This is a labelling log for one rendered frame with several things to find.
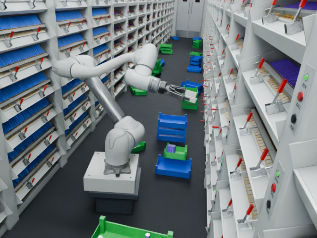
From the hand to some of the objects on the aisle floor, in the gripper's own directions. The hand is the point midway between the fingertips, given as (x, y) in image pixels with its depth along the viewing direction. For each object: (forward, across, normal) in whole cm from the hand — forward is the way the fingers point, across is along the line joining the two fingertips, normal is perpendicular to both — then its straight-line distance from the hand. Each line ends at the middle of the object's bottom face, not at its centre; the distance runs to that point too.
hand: (192, 97), depth 161 cm
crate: (+9, -50, -86) cm, 100 cm away
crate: (-38, -82, -96) cm, 132 cm away
